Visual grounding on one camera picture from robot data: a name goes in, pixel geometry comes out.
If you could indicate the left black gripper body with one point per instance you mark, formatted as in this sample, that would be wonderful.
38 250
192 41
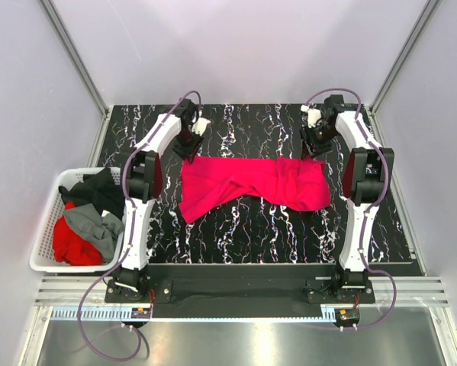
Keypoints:
187 142

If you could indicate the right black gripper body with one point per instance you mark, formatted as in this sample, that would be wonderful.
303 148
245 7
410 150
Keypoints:
319 136

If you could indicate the pink t shirt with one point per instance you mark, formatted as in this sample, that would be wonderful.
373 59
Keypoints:
209 182

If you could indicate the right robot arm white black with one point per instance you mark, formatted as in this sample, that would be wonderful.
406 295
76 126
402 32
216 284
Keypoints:
365 183

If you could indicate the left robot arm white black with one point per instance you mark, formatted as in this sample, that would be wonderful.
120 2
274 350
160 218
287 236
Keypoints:
142 183

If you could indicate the black t shirt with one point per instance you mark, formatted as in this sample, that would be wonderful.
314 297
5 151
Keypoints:
100 190

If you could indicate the grey t shirt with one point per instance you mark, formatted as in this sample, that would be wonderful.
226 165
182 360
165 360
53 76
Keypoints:
101 230

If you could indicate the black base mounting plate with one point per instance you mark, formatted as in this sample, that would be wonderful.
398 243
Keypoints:
258 306

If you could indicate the red t shirt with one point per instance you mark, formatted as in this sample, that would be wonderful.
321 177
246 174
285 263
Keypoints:
69 247

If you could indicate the left small connector board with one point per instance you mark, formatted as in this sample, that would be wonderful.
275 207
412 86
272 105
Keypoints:
141 312

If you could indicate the small connector board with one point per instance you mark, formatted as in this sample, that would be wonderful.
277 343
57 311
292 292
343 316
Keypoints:
141 312
349 315

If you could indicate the right small connector board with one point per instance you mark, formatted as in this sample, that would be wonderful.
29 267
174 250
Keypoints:
349 315

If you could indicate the white plastic laundry basket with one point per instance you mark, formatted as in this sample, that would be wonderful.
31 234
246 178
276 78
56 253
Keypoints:
42 258

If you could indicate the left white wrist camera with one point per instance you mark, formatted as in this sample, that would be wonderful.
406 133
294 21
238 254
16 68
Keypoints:
199 127

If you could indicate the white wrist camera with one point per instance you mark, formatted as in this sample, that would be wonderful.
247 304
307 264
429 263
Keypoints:
313 115
199 127

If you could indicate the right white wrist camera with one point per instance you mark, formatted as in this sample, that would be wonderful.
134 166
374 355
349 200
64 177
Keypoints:
313 115

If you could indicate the right aluminium frame post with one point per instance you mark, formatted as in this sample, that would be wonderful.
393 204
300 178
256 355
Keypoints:
425 16

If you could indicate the aluminium frame post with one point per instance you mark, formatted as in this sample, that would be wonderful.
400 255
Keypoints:
69 47
425 16

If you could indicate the left aluminium frame post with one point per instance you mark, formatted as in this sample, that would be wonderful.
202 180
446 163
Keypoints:
69 47

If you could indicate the aluminium rail profile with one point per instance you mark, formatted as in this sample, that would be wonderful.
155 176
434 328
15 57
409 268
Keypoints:
408 291

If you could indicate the white slotted cable duct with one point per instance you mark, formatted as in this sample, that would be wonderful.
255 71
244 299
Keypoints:
198 315

